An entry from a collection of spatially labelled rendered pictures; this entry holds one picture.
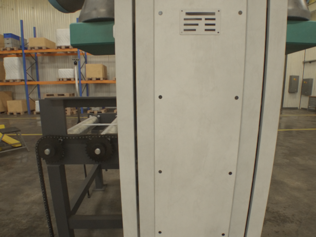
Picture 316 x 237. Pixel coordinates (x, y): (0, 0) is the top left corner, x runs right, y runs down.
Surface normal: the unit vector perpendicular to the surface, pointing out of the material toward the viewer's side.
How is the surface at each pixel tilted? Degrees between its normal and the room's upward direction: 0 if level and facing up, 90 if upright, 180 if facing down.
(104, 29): 90
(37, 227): 0
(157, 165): 90
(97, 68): 90
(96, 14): 90
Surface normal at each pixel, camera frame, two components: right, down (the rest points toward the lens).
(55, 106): 0.07, 0.17
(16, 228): 0.00, -0.99
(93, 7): -0.22, -0.18
